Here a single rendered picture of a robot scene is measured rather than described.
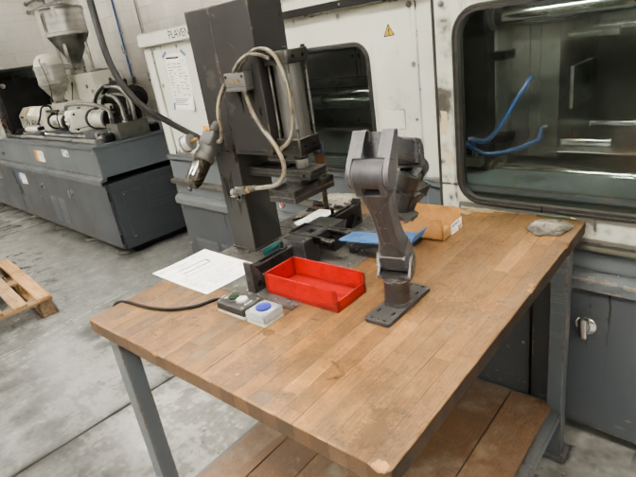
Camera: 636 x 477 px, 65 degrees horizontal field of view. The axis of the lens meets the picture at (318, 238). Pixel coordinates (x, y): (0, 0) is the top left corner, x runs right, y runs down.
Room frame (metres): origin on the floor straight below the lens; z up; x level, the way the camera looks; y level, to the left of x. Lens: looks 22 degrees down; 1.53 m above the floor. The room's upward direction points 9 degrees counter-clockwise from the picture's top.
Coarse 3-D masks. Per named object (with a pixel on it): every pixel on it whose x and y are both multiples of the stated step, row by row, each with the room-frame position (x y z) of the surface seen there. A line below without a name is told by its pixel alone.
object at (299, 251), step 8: (328, 232) 1.44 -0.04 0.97; (336, 240) 1.46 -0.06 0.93; (296, 248) 1.37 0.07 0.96; (304, 248) 1.35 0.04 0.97; (312, 248) 1.38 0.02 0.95; (320, 248) 1.49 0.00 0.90; (328, 248) 1.47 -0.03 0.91; (336, 248) 1.46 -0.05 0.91; (304, 256) 1.36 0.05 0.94; (312, 256) 1.37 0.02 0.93; (320, 256) 1.40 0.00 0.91
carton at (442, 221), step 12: (420, 204) 1.58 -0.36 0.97; (432, 204) 1.55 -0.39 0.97; (420, 216) 1.58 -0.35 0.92; (432, 216) 1.55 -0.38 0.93; (444, 216) 1.52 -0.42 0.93; (456, 216) 1.49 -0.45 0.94; (408, 228) 1.49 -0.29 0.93; (420, 228) 1.45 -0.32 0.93; (432, 228) 1.43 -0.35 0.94; (444, 228) 1.49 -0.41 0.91; (456, 228) 1.47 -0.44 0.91
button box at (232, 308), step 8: (224, 296) 1.20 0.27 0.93; (248, 296) 1.18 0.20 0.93; (136, 304) 1.28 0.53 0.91; (200, 304) 1.22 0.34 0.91; (224, 304) 1.16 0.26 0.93; (232, 304) 1.15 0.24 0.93; (240, 304) 1.14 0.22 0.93; (248, 304) 1.13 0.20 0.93; (224, 312) 1.16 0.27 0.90; (232, 312) 1.14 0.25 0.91; (240, 312) 1.11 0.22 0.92
